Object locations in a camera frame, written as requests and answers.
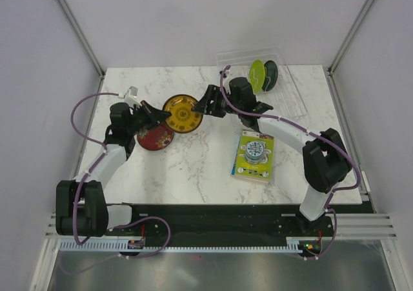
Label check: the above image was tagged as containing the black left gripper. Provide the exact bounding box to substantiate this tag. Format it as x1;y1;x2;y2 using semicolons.
126;100;170;135

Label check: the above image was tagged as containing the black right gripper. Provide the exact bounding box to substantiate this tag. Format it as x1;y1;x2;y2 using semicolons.
192;84;243;117

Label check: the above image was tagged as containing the red floral plate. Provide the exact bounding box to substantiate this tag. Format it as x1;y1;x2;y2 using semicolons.
136;123;174;151

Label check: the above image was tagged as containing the yellow brown patterned plate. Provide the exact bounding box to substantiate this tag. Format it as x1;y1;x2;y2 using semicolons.
163;94;203;134

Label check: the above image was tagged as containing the lime green plate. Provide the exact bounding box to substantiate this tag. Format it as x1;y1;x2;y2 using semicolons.
248;59;266;94

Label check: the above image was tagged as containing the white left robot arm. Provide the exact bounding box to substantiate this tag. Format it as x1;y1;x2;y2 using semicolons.
55;101;171;240

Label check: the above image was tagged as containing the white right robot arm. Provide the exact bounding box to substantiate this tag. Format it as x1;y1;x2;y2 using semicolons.
192;77;354;236

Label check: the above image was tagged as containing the dark green plate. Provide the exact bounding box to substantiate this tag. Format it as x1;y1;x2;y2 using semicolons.
262;60;279;92

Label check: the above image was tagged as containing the green cover book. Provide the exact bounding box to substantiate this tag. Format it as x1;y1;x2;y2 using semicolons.
232;130;274;183

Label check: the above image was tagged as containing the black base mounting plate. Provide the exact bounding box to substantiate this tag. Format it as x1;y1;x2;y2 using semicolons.
105;204;333;249

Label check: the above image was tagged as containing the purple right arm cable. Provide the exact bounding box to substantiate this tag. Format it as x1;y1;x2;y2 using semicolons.
219;65;361;261

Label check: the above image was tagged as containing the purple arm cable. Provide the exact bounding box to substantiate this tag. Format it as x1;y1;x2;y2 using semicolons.
59;92;172;275
219;65;361;261

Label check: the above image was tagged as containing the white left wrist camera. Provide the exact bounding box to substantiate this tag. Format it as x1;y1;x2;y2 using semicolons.
118;86;141;108

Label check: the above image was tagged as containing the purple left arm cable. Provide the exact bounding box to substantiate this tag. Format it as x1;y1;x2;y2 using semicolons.
59;92;172;275

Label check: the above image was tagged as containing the white wire dish rack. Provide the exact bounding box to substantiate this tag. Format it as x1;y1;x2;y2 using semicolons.
216;47;307;120

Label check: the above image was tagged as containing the white slotted cable duct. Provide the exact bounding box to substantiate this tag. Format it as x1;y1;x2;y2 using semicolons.
59;239;321;254

